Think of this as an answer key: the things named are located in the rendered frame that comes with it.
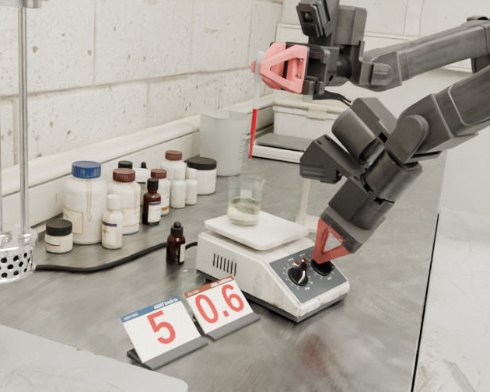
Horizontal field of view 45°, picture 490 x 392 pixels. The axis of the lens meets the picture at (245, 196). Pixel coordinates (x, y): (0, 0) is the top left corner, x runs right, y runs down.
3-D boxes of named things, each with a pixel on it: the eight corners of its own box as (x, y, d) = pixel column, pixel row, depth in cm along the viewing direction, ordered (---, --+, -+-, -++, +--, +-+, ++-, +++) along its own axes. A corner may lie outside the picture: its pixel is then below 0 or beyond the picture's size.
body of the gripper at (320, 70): (323, 49, 83) (351, 50, 89) (267, 41, 90) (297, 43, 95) (316, 95, 85) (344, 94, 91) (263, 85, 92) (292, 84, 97)
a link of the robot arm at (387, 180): (345, 170, 78) (376, 131, 74) (369, 168, 82) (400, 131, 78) (378, 209, 75) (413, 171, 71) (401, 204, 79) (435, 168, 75)
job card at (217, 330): (260, 318, 79) (264, 290, 78) (214, 341, 73) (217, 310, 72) (227, 301, 83) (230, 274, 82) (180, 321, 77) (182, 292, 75)
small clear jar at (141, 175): (128, 208, 118) (130, 176, 116) (118, 199, 123) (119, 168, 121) (155, 205, 121) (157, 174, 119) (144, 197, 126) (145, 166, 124)
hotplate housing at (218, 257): (349, 298, 88) (357, 248, 86) (297, 326, 78) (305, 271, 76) (239, 251, 102) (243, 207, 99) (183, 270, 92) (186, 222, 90)
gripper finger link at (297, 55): (275, 44, 79) (316, 47, 86) (236, 39, 83) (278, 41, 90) (269, 95, 81) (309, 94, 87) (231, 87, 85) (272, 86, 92)
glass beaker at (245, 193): (218, 221, 90) (223, 169, 88) (250, 219, 93) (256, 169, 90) (234, 235, 85) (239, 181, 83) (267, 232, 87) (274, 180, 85)
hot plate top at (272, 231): (312, 234, 90) (313, 229, 90) (261, 252, 81) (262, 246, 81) (252, 212, 97) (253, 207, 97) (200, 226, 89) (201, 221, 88)
